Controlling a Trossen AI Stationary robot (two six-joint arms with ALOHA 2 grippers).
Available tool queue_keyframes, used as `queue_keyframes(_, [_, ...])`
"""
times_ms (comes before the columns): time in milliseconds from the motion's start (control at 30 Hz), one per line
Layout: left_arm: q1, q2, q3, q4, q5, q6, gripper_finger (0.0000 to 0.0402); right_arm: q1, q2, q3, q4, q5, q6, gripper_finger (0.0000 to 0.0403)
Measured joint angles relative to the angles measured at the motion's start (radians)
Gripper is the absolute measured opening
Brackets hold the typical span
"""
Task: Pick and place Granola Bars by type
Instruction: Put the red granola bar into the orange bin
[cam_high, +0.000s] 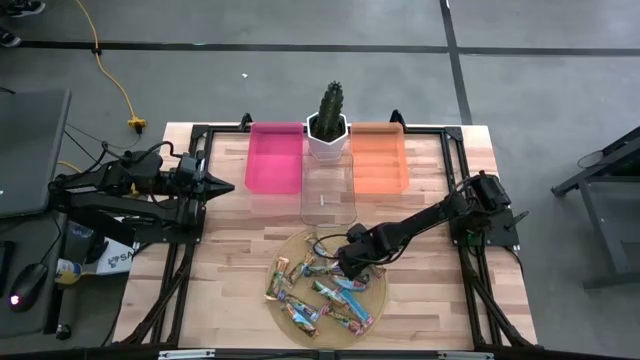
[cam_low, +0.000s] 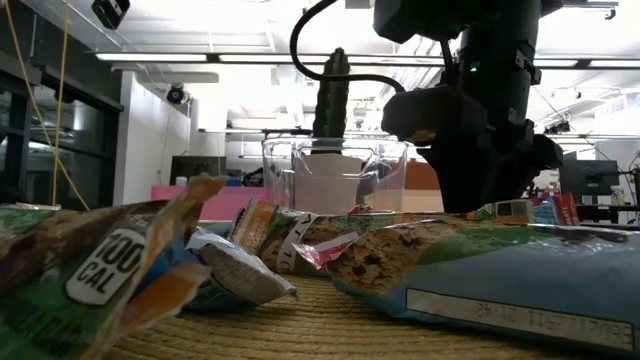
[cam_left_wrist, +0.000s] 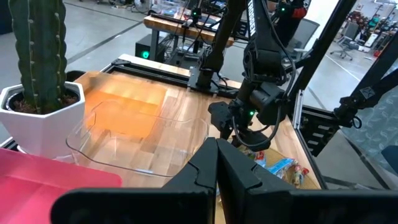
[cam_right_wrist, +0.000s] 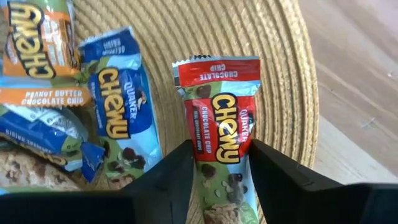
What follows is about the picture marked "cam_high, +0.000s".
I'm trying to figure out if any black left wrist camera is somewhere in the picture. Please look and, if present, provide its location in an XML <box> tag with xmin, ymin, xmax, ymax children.
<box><xmin>174</xmin><ymin>152</ymin><xmax>201</xmax><ymax>174</ymax></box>

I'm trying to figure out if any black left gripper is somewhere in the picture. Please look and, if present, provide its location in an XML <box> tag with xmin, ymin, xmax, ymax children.
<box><xmin>172</xmin><ymin>169</ymin><xmax>236</xmax><ymax>207</ymax></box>

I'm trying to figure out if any person's shoe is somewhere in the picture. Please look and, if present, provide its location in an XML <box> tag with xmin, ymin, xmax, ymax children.
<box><xmin>4</xmin><ymin>0</ymin><xmax>46</xmax><ymax>19</ymax></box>
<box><xmin>0</xmin><ymin>27</ymin><xmax>22</xmax><ymax>49</ymax></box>

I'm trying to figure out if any red-ended granola bar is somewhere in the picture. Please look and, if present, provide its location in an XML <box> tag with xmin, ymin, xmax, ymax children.
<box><xmin>318</xmin><ymin>304</ymin><xmax>367</xmax><ymax>336</ymax></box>

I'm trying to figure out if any yellow-labelled bottle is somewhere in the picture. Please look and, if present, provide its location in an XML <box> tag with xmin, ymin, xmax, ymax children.
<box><xmin>53</xmin><ymin>257</ymin><xmax>85</xmax><ymax>286</ymax></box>

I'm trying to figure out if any round woven placemat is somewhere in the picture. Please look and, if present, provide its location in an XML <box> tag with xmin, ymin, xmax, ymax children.
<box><xmin>264</xmin><ymin>228</ymin><xmax>390</xmax><ymax>350</ymax></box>

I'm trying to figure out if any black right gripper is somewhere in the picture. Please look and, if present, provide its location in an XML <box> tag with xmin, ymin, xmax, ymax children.
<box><xmin>337</xmin><ymin>232</ymin><xmax>401</xmax><ymax>282</ymax></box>

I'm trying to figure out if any black metal beam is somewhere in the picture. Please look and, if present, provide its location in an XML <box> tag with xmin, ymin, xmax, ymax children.
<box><xmin>64</xmin><ymin>209</ymin><xmax>137</xmax><ymax>247</ymax></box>

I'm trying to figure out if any blue granola bar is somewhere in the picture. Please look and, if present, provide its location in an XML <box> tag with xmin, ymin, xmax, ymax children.
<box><xmin>341</xmin><ymin>288</ymin><xmax>376</xmax><ymax>327</ymax></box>
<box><xmin>330</xmin><ymin>274</ymin><xmax>370</xmax><ymax>293</ymax></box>

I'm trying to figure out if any green cactus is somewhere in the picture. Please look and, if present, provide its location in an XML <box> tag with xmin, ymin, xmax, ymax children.
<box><xmin>316</xmin><ymin>80</ymin><xmax>345</xmax><ymax>142</ymax></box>

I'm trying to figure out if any white hexagonal plant pot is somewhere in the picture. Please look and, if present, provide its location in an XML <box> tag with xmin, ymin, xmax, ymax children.
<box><xmin>305</xmin><ymin>112</ymin><xmax>350</xmax><ymax>162</ymax></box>

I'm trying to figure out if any thin black floor cable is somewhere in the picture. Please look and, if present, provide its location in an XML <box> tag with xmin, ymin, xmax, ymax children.
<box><xmin>63</xmin><ymin>129</ymin><xmax>104</xmax><ymax>164</ymax></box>

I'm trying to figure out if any pink plastic bin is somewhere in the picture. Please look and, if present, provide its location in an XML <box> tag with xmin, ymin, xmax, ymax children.
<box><xmin>244</xmin><ymin>122</ymin><xmax>305</xmax><ymax>195</ymax></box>

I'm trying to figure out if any orange plastic bin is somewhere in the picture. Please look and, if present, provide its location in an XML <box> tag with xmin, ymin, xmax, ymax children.
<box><xmin>349</xmin><ymin>122</ymin><xmax>410</xmax><ymax>195</ymax></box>

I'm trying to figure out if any dark grey laptop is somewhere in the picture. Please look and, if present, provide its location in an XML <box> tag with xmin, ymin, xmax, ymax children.
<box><xmin>0</xmin><ymin>89</ymin><xmax>72</xmax><ymax>220</ymax></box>

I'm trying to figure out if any silver metal bracket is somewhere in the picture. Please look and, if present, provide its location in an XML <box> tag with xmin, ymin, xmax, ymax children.
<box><xmin>438</xmin><ymin>350</ymin><xmax>495</xmax><ymax>360</ymax></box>
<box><xmin>158</xmin><ymin>349</ymin><xmax>216</xmax><ymax>360</ymax></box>

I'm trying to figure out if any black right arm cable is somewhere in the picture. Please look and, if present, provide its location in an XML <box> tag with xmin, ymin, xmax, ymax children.
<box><xmin>312</xmin><ymin>232</ymin><xmax>351</xmax><ymax>261</ymax></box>

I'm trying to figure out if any dark metal table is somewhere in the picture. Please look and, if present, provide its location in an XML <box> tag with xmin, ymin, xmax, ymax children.
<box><xmin>549</xmin><ymin>124</ymin><xmax>640</xmax><ymax>291</ymax></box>

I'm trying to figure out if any white printed cardboard box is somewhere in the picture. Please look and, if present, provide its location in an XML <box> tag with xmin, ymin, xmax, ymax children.
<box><xmin>93</xmin><ymin>238</ymin><xmax>136</xmax><ymax>277</ymax></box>

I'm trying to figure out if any clear plastic bin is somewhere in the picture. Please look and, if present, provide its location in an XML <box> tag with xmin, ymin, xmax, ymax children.
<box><xmin>299</xmin><ymin>152</ymin><xmax>358</xmax><ymax>229</ymax></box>

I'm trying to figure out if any black computer mouse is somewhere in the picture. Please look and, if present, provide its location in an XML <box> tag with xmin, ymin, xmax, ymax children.
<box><xmin>8</xmin><ymin>263</ymin><xmax>49</xmax><ymax>314</ymax></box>

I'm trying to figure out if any grey desk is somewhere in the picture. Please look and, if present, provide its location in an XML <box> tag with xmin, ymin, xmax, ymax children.
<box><xmin>0</xmin><ymin>209</ymin><xmax>69</xmax><ymax>337</ymax></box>

